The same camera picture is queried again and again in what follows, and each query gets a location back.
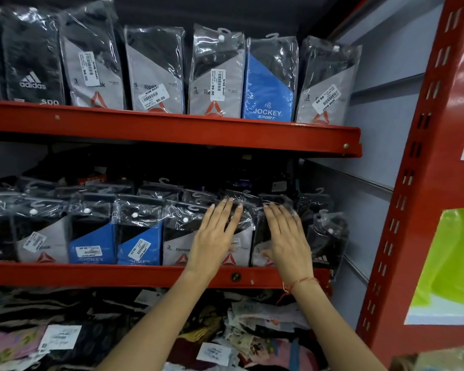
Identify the person's left hand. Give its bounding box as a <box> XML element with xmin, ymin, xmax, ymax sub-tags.
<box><xmin>185</xmin><ymin>196</ymin><xmax>244</xmax><ymax>281</ymax></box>

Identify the person's right hand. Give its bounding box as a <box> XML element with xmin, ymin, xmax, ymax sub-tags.
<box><xmin>262</xmin><ymin>203</ymin><xmax>316</xmax><ymax>290</ymax></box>

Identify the row of sock packets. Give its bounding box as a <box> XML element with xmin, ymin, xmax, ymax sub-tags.
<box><xmin>0</xmin><ymin>0</ymin><xmax>363</xmax><ymax>127</ymax></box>
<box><xmin>0</xmin><ymin>176</ymin><xmax>351</xmax><ymax>281</ymax></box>

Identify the red metal shelf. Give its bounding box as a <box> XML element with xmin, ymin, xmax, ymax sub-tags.
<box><xmin>0</xmin><ymin>0</ymin><xmax>464</xmax><ymax>367</ymax></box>

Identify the person's right forearm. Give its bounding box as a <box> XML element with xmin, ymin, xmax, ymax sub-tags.
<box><xmin>289</xmin><ymin>280</ymin><xmax>388</xmax><ymax>371</ymax></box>

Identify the person's left forearm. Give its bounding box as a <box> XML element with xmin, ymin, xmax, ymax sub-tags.
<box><xmin>96</xmin><ymin>266</ymin><xmax>214</xmax><ymax>371</ymax></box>

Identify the pile of mixed clothing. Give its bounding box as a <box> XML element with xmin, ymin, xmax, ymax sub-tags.
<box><xmin>0</xmin><ymin>285</ymin><xmax>330</xmax><ymax>371</ymax></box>

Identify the green yellow plastic package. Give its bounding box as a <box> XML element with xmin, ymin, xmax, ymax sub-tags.
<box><xmin>404</xmin><ymin>206</ymin><xmax>464</xmax><ymax>327</ymax></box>

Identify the red thread bracelet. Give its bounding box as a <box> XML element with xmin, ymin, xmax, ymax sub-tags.
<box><xmin>276</xmin><ymin>277</ymin><xmax>320</xmax><ymax>306</ymax></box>

